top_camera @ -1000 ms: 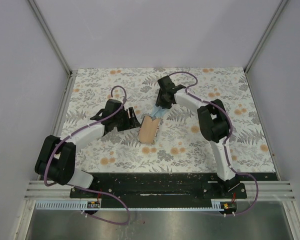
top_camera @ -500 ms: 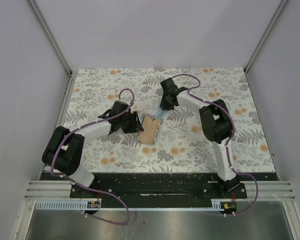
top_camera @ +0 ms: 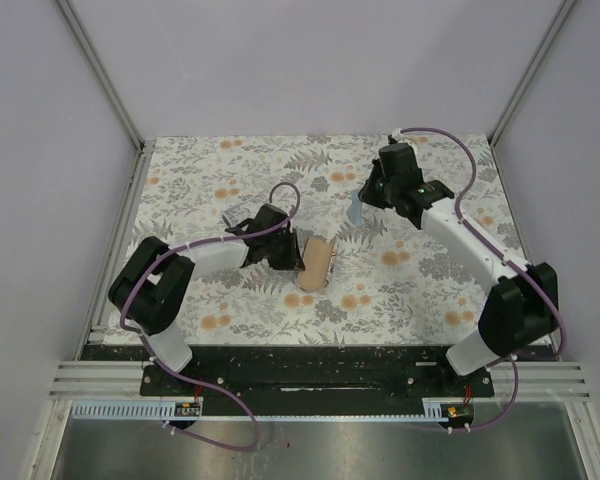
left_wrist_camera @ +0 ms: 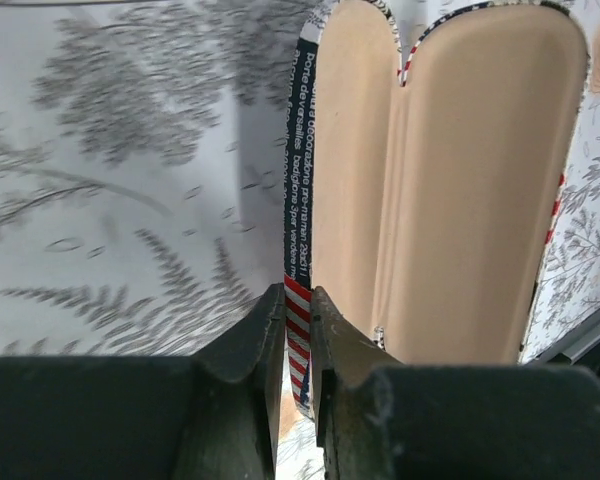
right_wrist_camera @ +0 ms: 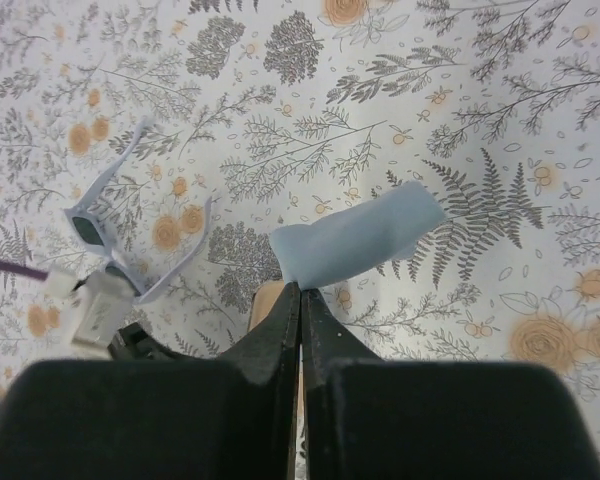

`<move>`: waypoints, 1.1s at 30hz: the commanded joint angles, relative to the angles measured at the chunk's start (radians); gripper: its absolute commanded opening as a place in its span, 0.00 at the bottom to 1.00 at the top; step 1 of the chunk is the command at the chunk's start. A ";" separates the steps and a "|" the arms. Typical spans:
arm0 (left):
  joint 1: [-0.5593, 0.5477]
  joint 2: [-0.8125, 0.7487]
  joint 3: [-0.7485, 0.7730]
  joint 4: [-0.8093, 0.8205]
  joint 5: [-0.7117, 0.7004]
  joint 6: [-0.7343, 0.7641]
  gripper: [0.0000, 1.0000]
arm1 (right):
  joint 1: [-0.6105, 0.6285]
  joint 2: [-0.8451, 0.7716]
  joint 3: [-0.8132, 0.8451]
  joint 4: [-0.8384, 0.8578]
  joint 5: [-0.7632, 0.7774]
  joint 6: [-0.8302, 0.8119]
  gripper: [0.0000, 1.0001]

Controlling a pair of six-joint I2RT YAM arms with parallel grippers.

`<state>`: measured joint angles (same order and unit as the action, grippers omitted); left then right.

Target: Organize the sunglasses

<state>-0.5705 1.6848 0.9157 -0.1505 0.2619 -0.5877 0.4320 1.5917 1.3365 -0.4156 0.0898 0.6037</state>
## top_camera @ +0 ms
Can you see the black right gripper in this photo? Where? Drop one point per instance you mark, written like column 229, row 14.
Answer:
column 366, row 194

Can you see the left aluminium frame post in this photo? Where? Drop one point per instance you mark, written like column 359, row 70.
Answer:
column 87, row 49

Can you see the aluminium frame post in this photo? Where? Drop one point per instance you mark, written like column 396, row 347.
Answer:
column 538, row 58
column 87, row 49

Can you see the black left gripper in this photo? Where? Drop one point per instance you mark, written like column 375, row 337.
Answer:
column 293, row 260

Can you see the white slotted cable duct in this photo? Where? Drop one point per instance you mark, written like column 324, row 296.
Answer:
column 217, row 409

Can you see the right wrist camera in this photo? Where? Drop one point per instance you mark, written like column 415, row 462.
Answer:
column 397, row 136

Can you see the right aluminium frame post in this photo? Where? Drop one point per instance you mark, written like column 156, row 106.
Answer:
column 538, row 58

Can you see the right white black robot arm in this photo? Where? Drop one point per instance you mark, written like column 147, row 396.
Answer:
column 521, row 305

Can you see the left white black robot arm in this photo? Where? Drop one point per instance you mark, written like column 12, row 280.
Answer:
column 150, row 288

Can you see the light blue cleaning cloth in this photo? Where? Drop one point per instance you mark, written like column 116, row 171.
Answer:
column 354, row 212

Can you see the floral pattern table mat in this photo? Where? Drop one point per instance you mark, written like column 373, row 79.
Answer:
column 389, row 283

